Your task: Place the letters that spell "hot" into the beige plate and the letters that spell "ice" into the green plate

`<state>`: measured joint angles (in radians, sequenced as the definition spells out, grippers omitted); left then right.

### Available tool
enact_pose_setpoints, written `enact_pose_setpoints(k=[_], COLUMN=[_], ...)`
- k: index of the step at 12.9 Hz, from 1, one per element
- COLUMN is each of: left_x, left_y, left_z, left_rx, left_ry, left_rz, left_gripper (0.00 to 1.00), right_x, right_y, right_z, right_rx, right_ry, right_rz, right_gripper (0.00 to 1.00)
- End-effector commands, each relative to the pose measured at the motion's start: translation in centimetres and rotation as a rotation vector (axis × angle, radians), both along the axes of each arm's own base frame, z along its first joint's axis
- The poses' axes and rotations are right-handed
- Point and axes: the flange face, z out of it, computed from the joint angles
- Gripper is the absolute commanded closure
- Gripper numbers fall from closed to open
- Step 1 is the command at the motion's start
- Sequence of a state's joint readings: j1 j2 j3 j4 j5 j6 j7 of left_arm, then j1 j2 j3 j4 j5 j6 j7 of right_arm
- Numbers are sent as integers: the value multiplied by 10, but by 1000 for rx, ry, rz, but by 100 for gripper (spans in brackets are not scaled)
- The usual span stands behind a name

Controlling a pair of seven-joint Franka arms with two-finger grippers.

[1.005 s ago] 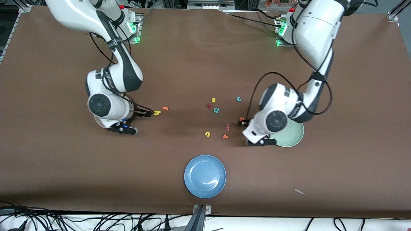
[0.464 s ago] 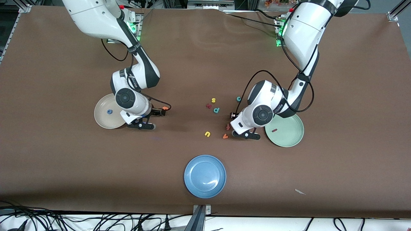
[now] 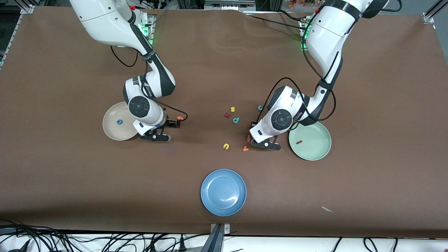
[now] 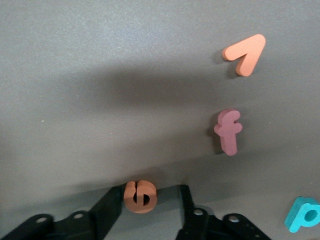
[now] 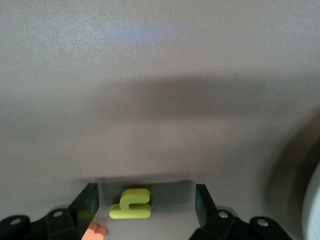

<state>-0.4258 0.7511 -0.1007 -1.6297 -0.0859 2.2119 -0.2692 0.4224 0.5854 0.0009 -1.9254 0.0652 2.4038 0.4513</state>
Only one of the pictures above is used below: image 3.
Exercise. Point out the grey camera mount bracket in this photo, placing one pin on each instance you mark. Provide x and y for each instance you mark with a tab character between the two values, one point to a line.
218	238

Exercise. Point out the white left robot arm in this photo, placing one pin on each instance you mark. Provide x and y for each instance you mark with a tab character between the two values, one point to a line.
329	31

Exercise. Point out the small white paper scrap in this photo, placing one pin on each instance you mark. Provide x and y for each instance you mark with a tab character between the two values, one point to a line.
327	209

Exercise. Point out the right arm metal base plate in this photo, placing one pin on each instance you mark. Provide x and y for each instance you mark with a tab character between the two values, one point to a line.
152	20

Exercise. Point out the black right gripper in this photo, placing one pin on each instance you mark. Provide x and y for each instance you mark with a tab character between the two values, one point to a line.
171	123

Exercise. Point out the grey equipment box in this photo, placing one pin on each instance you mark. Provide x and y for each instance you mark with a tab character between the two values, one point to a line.
229	5

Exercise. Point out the beige brown plate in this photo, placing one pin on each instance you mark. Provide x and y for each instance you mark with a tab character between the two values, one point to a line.
112	131

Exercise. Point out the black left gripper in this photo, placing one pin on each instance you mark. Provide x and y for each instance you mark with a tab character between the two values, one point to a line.
252	124

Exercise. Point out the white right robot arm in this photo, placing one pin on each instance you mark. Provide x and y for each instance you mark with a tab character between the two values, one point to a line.
105	17

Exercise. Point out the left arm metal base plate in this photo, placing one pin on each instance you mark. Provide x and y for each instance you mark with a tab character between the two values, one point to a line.
301	48

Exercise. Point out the orange artificial flowers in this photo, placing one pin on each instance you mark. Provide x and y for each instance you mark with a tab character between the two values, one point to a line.
304	2

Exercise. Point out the green plate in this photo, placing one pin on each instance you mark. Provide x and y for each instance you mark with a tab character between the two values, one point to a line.
311	147

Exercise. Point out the blue plate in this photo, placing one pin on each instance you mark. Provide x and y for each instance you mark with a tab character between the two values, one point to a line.
223	192

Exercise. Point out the brown table cover sheet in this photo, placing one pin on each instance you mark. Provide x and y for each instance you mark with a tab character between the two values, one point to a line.
224	70

